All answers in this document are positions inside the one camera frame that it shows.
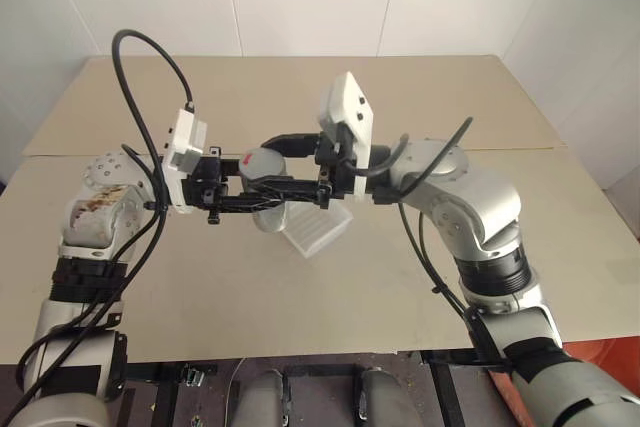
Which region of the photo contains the silver grey jar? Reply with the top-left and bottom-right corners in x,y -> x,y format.
251,199 -> 292,234

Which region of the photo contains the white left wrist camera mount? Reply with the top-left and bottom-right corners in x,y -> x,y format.
160,107 -> 209,217

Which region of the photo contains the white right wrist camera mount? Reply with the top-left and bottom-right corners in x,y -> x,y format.
317,71 -> 375,197

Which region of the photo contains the grey cylindrical cup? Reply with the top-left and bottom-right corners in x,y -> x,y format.
238,146 -> 289,183

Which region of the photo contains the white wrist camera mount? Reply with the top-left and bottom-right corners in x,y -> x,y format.
160,107 -> 209,217
317,71 -> 375,197

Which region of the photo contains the black metal table frame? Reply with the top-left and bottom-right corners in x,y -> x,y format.
123,348 -> 501,427

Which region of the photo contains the clear plastic box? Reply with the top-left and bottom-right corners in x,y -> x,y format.
284,201 -> 355,259

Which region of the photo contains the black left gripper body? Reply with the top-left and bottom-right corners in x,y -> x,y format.
181,145 -> 238,226

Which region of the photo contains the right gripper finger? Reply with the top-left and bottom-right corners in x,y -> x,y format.
240,175 -> 322,204
260,132 -> 322,159

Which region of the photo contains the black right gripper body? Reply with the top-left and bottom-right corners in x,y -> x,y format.
313,130 -> 354,211

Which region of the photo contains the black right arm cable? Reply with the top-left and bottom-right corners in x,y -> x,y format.
344,116 -> 501,363

